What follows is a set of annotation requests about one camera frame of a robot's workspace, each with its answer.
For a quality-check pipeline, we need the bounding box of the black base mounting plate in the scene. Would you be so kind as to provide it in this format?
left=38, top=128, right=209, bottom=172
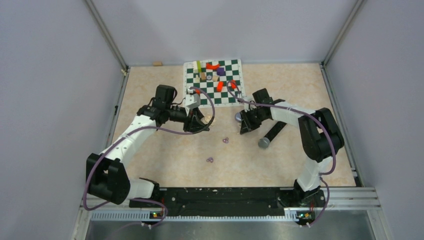
left=129, top=187, right=326, bottom=218

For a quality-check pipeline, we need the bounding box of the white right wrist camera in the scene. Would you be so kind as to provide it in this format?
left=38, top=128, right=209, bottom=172
left=243, top=99, right=256, bottom=112

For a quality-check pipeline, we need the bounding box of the green white chessboard mat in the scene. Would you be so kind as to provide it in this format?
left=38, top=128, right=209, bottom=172
left=183, top=59, right=246, bottom=107

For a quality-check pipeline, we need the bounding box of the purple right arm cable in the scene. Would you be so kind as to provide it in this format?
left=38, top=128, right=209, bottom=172
left=226, top=80, right=337, bottom=229

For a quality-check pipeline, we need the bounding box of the aluminium frame rail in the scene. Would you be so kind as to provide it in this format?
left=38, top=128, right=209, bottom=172
left=72, top=187, right=392, bottom=240

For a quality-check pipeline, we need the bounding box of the red arch block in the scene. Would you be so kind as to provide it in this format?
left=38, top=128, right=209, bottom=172
left=205, top=62, right=220, bottom=71

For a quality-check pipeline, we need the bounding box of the wooden cork piece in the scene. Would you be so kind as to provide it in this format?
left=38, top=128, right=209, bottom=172
left=152, top=61, right=163, bottom=67

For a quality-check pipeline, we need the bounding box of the cream earbud charging case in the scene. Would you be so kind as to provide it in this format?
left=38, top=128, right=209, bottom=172
left=201, top=115, right=215, bottom=127

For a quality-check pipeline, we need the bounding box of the red cylinder block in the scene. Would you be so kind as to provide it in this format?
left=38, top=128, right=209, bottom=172
left=216, top=81, right=224, bottom=93

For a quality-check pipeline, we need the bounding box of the small wooden cube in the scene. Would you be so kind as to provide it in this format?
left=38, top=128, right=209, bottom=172
left=200, top=72, right=207, bottom=81

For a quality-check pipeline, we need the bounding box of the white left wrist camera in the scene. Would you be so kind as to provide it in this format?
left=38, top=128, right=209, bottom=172
left=184, top=88, right=201, bottom=110

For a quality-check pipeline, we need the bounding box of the yellow-green block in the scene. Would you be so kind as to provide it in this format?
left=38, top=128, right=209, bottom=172
left=195, top=60, right=202, bottom=73

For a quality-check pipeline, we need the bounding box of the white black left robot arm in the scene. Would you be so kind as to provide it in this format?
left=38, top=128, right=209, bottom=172
left=82, top=84, right=213, bottom=210

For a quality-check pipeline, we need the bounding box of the black microphone grey head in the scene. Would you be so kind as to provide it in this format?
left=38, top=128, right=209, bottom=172
left=258, top=121, right=287, bottom=149

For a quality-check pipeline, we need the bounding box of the purple block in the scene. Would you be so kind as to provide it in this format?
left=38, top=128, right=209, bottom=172
left=216, top=67, right=226, bottom=76

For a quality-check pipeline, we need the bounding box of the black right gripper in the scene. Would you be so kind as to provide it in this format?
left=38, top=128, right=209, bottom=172
left=240, top=107, right=268, bottom=135

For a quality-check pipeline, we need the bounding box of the red block right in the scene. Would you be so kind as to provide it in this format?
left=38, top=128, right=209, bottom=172
left=229, top=80, right=238, bottom=90

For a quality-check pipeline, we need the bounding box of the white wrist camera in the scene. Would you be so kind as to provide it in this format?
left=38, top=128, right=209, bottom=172
left=184, top=88, right=201, bottom=110
left=243, top=99, right=256, bottom=112

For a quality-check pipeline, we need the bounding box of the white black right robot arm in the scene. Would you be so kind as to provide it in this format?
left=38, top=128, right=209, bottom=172
left=236, top=88, right=345, bottom=206

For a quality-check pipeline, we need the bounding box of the grey-blue earbud case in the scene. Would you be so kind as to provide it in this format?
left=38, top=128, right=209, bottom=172
left=234, top=112, right=242, bottom=123

